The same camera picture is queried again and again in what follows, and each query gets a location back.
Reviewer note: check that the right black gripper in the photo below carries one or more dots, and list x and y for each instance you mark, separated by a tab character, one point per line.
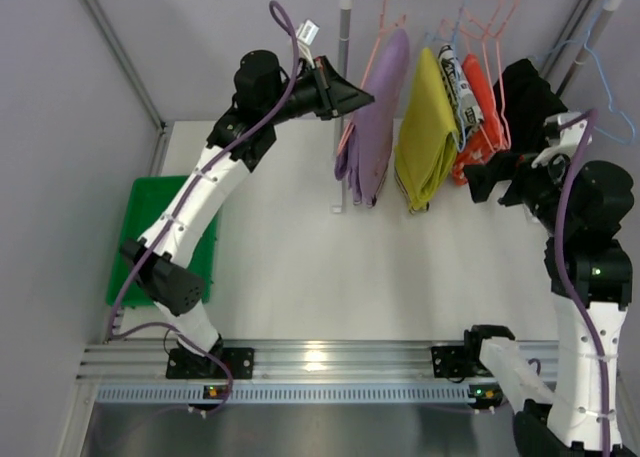
507	184

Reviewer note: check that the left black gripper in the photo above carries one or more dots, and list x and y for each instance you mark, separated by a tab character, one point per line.
327	93

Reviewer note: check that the purple trousers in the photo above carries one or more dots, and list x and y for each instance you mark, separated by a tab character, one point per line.
364	160

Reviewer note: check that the pink wire hanger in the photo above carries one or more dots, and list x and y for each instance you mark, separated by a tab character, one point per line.
346	127

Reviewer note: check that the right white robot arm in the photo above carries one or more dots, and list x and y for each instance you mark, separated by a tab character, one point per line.
591	282

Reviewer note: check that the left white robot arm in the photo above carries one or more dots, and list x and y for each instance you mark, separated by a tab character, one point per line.
158	260

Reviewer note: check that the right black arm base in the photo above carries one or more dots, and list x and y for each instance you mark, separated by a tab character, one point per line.
450	362

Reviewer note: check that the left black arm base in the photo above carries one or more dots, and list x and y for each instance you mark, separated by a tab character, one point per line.
240	362

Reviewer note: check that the light blue empty hanger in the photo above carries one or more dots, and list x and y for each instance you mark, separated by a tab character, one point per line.
586	41

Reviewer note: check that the yellow-green trousers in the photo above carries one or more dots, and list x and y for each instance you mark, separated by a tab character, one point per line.
426	146

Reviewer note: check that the pink hanger pair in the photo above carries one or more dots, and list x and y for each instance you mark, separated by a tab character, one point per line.
484	40

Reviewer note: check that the orange patterned cloth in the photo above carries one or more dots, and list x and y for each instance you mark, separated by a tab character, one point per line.
484	142

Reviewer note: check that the black garment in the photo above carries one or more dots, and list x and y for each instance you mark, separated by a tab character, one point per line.
529	102

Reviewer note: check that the black white patterned cloth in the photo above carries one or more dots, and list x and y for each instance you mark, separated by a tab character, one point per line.
465	106

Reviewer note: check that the green plastic bin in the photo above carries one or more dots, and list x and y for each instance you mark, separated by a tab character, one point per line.
148	198

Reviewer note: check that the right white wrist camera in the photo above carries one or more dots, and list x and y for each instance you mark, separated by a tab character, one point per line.
563	133

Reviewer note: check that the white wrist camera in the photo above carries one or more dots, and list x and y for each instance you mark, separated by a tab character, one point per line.
305	35
563	133

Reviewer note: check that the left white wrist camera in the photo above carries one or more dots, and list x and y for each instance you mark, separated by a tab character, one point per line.
305	35

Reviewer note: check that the rack vertical post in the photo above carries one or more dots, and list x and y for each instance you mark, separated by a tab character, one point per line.
338	196

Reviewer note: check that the aluminium frame strut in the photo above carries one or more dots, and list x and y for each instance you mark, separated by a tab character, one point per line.
108	34

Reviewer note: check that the aluminium mounting rail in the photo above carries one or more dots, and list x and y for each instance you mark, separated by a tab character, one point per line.
274	361

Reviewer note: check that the grey slotted cable duct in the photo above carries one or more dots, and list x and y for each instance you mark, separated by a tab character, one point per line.
261	393

